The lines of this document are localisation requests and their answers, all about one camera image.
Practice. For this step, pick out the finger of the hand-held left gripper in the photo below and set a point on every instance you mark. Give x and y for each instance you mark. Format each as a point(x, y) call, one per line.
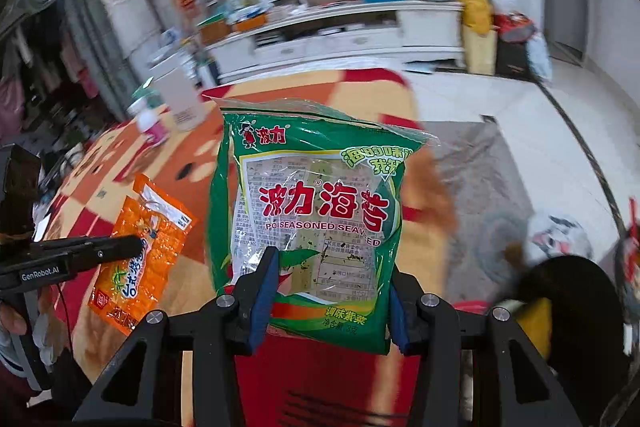
point(100, 249)

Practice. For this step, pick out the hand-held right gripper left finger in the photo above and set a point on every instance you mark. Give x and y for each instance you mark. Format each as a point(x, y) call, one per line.
point(265, 307)

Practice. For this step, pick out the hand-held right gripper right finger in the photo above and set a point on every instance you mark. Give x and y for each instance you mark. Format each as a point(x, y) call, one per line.
point(397, 322)

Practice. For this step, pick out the orange snack packet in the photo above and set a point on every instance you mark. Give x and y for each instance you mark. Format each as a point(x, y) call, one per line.
point(145, 247)

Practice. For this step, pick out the green seaweed snack packet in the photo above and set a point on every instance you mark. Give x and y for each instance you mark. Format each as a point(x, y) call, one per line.
point(310, 217)

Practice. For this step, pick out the grey trash bin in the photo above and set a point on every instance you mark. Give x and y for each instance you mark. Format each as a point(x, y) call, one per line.
point(629, 262)

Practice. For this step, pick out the person's left hand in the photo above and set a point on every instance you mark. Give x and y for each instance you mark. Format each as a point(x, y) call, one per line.
point(10, 317)

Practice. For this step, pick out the red striped garment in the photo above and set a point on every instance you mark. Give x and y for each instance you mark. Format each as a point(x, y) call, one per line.
point(325, 382)

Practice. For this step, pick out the printed orange red blanket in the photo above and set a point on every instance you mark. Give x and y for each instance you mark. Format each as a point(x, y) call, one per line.
point(200, 187)

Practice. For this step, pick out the white bottle pink label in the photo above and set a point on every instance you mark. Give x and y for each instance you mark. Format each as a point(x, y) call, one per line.
point(152, 127)

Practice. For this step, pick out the grey floor rug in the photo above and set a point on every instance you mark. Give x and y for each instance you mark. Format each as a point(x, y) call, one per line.
point(475, 187)

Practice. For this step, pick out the white box-shaped appliance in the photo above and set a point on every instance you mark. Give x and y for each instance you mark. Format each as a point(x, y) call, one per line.
point(177, 97)

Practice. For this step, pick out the cat print floor mat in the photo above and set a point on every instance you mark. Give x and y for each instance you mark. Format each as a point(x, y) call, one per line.
point(560, 237)

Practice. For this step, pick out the lace covered standing appliance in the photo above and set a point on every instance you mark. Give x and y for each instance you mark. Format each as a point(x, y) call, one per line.
point(122, 7)

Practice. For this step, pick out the red stick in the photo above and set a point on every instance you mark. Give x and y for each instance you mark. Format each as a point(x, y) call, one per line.
point(634, 217)

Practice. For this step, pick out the white tv cabinet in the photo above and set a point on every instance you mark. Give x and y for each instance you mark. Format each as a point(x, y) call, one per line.
point(350, 39)

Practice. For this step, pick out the beige paper bag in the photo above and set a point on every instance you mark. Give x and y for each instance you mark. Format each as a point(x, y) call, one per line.
point(481, 52)

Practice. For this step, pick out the black shopping bag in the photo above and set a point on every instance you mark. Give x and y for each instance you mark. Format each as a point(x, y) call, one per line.
point(512, 62)

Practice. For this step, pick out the white printed plastic bag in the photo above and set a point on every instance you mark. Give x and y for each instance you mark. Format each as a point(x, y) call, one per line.
point(540, 57)

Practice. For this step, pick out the red gift bag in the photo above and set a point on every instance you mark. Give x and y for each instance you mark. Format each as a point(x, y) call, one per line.
point(515, 27)

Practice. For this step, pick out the yellow bag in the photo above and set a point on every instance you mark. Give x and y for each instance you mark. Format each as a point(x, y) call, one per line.
point(476, 13)

